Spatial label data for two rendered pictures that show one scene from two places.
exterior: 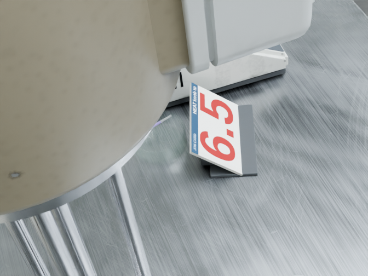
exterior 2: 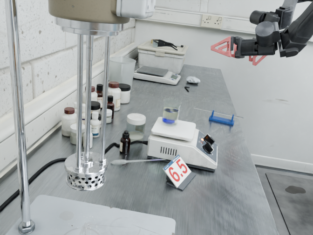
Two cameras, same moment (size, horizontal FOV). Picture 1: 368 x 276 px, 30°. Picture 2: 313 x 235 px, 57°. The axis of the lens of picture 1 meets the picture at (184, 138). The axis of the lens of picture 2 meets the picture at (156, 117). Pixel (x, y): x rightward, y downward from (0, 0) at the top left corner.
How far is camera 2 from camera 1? 0.28 m
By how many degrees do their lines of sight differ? 31
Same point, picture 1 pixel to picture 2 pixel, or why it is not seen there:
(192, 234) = (147, 193)
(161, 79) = (110, 11)
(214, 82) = (187, 160)
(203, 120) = (174, 165)
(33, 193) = (74, 13)
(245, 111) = (192, 174)
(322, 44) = (234, 171)
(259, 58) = (206, 159)
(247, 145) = (185, 182)
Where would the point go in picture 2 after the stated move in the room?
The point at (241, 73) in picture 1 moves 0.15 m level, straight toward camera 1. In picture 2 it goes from (197, 162) to (173, 188)
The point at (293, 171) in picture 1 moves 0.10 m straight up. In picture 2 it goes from (195, 195) to (202, 159)
